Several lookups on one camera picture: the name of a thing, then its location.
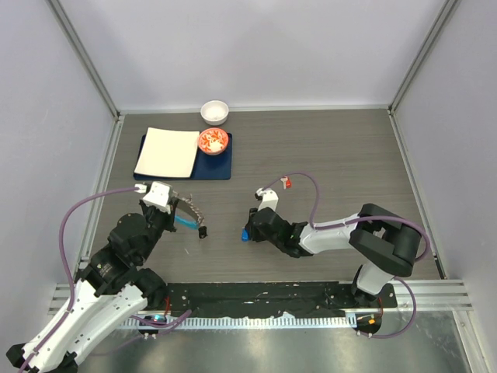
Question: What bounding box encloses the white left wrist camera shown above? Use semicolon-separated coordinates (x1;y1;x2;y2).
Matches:
134;181;172;214

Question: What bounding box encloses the red tagged key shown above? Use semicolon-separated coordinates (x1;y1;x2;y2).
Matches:
280;176;292;190

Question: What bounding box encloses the steel key organizer blue handle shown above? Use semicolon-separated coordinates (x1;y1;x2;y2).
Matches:
175;195;206;231

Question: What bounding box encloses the white ceramic bowl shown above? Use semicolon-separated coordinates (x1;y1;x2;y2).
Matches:
200;100;229;126

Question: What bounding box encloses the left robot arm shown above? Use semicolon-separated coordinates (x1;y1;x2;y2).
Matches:
6;198;179;372

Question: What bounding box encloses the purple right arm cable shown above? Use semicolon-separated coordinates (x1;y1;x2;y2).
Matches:
263;172;431;339

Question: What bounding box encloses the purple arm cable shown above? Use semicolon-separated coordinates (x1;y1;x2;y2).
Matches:
263;172;431;339
15;186;147;373

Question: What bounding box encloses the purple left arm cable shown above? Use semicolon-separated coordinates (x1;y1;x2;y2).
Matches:
15;186;147;373

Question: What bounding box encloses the white square plate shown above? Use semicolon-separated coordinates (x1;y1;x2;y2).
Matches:
134;127;200;178

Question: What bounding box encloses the blue key tag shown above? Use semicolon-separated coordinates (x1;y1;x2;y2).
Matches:
242;228;250;242

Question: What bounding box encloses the dark blue placemat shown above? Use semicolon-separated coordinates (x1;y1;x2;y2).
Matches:
133;133;233;181

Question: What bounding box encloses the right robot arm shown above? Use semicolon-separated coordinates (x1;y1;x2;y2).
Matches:
242;204;431;307

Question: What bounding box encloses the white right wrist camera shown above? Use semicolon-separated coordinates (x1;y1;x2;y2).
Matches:
255;188;279;211

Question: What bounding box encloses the black key fob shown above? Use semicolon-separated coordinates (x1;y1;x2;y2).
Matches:
198;226;207;239

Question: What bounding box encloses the white slotted cable duct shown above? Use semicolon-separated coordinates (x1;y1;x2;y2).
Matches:
116;315;357;330

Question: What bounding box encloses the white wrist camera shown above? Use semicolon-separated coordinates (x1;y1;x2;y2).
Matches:
134;181;172;214
255;188;279;211

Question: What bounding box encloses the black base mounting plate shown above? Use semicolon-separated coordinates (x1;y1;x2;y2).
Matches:
141;281;398;319

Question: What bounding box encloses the red patterned bowl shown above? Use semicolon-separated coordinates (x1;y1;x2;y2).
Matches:
197;127;230;155

